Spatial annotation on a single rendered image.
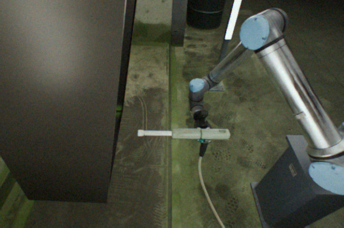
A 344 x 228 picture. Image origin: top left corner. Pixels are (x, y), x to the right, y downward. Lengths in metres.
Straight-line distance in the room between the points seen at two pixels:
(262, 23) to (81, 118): 0.67
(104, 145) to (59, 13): 0.42
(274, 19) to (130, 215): 1.38
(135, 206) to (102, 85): 1.20
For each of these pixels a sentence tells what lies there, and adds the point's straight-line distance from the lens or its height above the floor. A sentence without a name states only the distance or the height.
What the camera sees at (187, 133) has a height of 0.67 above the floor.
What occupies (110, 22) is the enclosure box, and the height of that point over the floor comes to 1.39.
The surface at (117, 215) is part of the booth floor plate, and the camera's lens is 1.60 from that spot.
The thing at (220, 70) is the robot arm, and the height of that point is 0.83.
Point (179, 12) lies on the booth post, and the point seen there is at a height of 0.49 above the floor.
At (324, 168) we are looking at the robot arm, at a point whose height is 0.86.
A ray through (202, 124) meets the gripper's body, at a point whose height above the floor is 0.62.
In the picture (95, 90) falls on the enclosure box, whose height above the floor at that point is 1.23.
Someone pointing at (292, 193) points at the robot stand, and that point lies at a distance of 1.36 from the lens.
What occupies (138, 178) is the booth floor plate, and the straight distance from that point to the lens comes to 1.66.
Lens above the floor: 1.56
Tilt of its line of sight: 45 degrees down
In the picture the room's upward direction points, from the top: 2 degrees clockwise
